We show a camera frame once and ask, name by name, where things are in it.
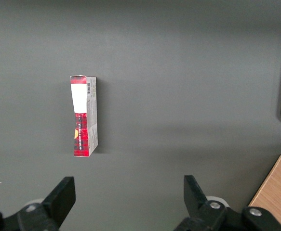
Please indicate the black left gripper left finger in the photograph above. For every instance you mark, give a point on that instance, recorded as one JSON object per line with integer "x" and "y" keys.
{"x": 60, "y": 199}

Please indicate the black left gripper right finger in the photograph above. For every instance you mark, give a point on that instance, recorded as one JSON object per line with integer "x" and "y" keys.
{"x": 196, "y": 199}

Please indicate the light wooden board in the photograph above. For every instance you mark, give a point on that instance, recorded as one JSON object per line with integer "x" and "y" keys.
{"x": 277, "y": 187}

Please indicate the red plaid carton box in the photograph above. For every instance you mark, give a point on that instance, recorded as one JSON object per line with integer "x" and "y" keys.
{"x": 84, "y": 115}

